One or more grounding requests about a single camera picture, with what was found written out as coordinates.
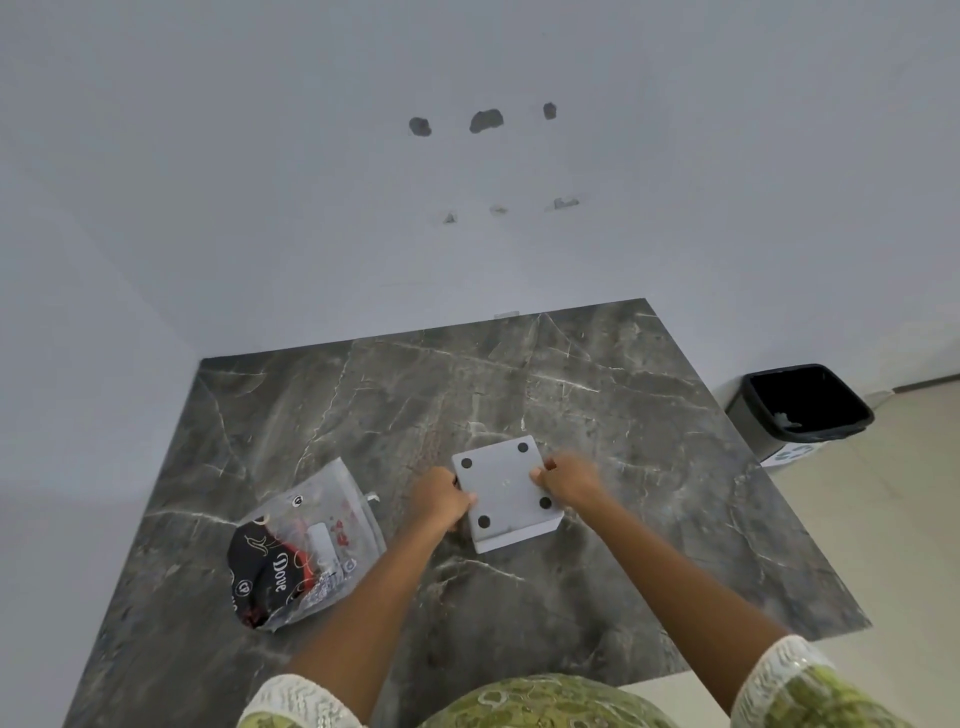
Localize black printed packet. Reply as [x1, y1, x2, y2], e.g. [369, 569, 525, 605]
[227, 519, 320, 630]

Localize person's left hand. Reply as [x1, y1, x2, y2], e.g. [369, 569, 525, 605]
[408, 466, 478, 535]

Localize person's left forearm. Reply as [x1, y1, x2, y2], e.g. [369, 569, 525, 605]
[283, 504, 460, 725]

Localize person's right hand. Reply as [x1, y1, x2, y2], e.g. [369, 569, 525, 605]
[529, 452, 610, 514]

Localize green patterned garment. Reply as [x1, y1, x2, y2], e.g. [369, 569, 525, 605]
[237, 634, 918, 728]

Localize grey box with black feet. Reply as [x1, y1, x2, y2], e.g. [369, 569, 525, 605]
[450, 435, 564, 556]

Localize black bin liner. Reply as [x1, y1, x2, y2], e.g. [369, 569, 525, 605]
[743, 363, 876, 444]

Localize clear plastic bag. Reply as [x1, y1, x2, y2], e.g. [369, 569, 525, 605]
[227, 457, 388, 633]

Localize grey trash bin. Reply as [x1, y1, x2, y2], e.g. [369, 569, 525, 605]
[725, 363, 876, 471]

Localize person's right forearm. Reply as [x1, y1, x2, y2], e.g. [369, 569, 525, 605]
[576, 489, 793, 715]

